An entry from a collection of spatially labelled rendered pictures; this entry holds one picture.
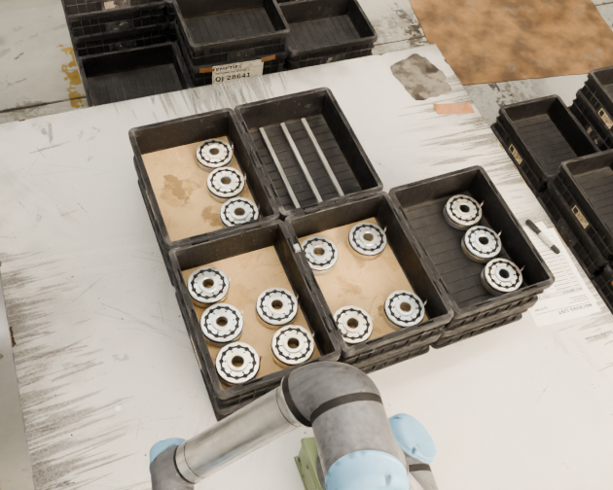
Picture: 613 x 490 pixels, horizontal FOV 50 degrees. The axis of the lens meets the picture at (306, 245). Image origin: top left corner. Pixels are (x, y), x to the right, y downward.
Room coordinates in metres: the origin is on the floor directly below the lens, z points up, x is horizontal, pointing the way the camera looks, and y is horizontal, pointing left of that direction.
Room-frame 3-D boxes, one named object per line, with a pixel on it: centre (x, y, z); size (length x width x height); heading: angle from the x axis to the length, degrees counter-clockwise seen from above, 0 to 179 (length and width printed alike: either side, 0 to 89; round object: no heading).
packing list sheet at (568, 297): (1.11, -0.71, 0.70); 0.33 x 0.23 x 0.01; 30
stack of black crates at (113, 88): (1.89, 0.81, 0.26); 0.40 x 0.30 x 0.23; 120
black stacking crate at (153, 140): (1.05, 0.31, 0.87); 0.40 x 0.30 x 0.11; 32
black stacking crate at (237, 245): (0.71, 0.10, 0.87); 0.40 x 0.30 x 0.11; 32
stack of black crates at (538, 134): (2.02, -0.91, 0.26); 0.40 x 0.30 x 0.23; 30
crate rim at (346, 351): (0.87, -0.16, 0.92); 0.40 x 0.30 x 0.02; 32
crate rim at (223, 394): (0.71, 0.10, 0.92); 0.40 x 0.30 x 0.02; 32
